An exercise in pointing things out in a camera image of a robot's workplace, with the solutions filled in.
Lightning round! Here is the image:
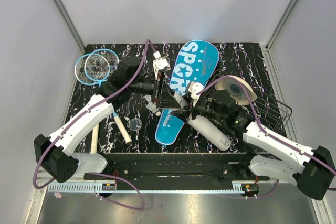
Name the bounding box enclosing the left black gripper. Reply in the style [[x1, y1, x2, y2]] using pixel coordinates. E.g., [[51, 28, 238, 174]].
[[128, 70, 181, 109]]

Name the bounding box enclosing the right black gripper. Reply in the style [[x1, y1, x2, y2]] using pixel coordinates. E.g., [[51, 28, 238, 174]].
[[171, 93, 226, 124]]

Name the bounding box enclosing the white shuttlecock of pair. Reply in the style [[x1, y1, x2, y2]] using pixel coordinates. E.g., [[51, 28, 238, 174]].
[[146, 104, 161, 116], [144, 95, 155, 105]]

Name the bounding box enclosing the white shuttlecock tube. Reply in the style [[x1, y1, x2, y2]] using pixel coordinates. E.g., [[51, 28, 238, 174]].
[[172, 91, 231, 151]]

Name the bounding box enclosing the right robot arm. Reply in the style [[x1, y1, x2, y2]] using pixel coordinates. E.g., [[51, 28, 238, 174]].
[[173, 85, 335, 200]]

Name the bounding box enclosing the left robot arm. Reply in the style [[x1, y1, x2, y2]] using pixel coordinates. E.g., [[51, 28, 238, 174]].
[[34, 57, 177, 183]]

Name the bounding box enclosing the blue badminton racket front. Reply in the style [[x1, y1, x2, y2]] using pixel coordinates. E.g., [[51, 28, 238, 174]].
[[84, 48, 133, 145]]

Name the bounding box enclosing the clear plastic tube lid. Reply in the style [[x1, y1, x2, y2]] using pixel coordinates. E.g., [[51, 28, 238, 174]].
[[127, 118, 142, 131]]

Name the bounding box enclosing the blue racket cover bag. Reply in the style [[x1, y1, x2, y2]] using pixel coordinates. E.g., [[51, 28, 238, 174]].
[[155, 40, 219, 146]]

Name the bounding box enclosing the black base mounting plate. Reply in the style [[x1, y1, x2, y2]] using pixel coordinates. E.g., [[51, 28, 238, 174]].
[[102, 153, 257, 191]]

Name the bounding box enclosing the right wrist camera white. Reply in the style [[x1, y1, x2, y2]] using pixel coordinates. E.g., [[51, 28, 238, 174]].
[[186, 81, 204, 101]]

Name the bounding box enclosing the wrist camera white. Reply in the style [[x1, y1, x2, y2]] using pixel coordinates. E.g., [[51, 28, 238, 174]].
[[153, 51, 170, 78], [186, 81, 204, 101]]

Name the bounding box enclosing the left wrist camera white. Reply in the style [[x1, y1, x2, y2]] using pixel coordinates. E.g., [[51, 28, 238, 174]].
[[153, 51, 170, 78]]

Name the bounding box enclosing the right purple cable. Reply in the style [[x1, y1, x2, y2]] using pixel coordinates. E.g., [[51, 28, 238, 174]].
[[195, 76, 336, 199]]

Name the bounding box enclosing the purple cable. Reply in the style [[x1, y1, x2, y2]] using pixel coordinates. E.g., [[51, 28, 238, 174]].
[[33, 39, 146, 211], [195, 76, 336, 199]]

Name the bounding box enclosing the black wire dish rack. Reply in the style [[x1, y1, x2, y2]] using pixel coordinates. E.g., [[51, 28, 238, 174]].
[[204, 69, 293, 154]]

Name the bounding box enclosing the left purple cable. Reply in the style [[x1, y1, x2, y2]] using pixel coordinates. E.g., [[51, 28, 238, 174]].
[[33, 39, 146, 211]]

